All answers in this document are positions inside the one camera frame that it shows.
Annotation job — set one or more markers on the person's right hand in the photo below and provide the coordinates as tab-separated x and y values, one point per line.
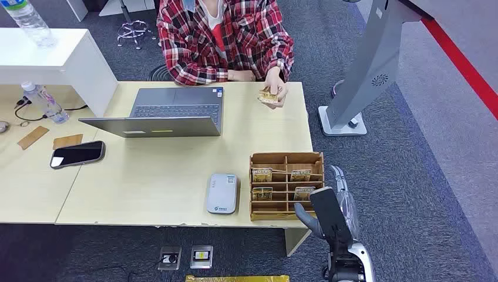
241	75

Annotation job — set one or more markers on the person's left hand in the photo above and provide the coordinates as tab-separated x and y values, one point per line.
274	79

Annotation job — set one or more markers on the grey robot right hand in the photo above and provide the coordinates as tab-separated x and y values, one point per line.
348	212

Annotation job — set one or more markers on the wooden card organizer box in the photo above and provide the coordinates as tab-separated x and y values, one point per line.
286	157

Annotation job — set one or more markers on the person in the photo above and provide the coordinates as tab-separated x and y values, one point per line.
249	39

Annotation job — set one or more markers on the gold hotel key card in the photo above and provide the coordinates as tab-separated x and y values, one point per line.
300	176
262	194
304	193
262	175

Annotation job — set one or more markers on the grey card reader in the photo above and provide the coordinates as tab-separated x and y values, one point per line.
221	193

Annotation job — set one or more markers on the pale wooden desk leg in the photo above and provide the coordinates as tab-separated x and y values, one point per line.
295	240

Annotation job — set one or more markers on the round stand base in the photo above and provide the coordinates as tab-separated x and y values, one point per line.
334	88

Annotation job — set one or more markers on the grey laptop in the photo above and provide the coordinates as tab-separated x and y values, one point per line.
175	97

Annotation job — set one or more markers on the black round seat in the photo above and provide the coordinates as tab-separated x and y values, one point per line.
157	74

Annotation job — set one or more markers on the grey kiosk stand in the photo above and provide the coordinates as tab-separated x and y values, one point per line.
365	70

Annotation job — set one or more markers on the chrome stool base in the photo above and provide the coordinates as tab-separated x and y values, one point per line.
134	29

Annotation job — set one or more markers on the wide white furniture panel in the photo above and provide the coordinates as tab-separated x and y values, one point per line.
136	4

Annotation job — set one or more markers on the gold foil strip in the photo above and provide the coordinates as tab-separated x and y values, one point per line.
237	278

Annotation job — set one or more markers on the floor socket with yellow label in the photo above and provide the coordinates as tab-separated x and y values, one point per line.
201	257

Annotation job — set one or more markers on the narrow white furniture panel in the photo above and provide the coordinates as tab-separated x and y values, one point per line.
77	8

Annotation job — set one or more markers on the black smartphone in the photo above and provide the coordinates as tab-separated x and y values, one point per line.
77	154

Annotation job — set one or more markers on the floor socket with plug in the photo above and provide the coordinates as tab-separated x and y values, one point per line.
170	258

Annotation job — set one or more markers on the short wooden plate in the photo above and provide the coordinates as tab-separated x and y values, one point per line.
68	141

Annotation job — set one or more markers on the red floor tape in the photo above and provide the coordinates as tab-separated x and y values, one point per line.
463	66

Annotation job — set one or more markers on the white desk riser shelf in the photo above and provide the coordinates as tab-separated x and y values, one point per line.
46	54

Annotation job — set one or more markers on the small clear water bottle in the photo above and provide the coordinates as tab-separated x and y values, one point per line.
46	104

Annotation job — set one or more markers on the long wooden plate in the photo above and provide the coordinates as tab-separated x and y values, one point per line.
33	137

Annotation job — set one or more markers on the large clear water bottle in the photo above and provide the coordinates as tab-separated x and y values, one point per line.
29	21

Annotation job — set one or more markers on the round grey object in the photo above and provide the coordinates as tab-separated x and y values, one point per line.
3	127

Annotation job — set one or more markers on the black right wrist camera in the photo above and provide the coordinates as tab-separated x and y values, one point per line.
328	212

